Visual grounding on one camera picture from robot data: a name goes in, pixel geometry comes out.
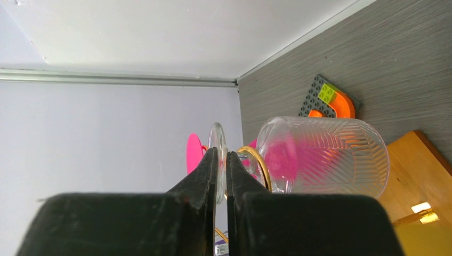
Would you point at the orange plastic U-shaped toy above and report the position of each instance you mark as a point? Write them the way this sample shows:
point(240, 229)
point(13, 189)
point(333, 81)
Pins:
point(340, 103)

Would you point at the grey lego plate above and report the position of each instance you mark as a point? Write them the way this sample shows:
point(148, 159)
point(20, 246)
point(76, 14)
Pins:
point(312, 105)

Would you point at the yellow plastic wine glass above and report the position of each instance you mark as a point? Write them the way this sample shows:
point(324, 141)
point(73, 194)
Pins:
point(425, 239)

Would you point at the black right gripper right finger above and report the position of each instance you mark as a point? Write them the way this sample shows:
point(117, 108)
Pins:
point(263, 223)

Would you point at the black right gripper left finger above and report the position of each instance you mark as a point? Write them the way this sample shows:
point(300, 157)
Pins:
point(177, 222)

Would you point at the pink plastic wine glass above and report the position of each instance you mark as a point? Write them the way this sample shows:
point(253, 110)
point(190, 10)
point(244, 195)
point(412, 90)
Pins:
point(194, 155)

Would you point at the gold rack with wooden base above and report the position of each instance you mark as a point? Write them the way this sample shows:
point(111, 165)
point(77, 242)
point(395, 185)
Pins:
point(417, 196)

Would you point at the green lego brick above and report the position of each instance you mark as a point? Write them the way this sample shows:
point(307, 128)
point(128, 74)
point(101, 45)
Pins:
point(327, 93)

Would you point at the clear glass tumbler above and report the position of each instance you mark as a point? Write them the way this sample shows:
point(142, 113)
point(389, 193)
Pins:
point(318, 155)

